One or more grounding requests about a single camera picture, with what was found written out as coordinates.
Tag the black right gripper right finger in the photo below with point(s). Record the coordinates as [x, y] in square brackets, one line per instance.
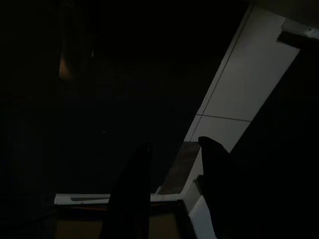
[219, 179]

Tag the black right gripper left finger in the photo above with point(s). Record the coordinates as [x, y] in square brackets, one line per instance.
[132, 189]

